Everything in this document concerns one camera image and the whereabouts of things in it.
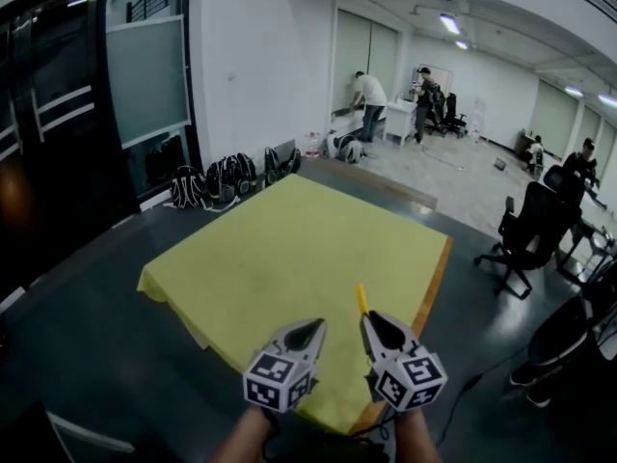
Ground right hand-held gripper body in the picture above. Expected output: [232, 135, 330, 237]
[368, 343, 449, 412]

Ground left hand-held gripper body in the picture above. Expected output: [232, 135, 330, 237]
[243, 340, 320, 414]

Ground person's right forearm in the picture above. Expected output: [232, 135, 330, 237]
[391, 406, 445, 463]

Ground person's left forearm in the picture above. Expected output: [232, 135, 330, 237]
[208, 404, 282, 463]

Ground yellow tablecloth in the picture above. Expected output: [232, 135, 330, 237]
[136, 173, 451, 436]

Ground black office chair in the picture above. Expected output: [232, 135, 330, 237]
[473, 179, 583, 300]
[430, 91, 469, 139]
[543, 164, 585, 207]

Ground black backpack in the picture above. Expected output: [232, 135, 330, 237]
[263, 147, 282, 188]
[205, 156, 240, 203]
[279, 147, 303, 177]
[233, 152, 258, 195]
[170, 165, 209, 210]

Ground white backpack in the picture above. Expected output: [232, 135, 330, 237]
[331, 133, 366, 165]

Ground white cabinet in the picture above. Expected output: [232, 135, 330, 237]
[383, 100, 418, 149]

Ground white desk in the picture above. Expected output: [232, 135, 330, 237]
[557, 194, 617, 285]

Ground dark glass door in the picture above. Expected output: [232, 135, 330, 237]
[0, 0, 142, 304]

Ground frosted glass panel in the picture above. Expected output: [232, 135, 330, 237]
[104, 14, 193, 150]

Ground black cable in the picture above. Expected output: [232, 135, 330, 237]
[440, 344, 532, 452]

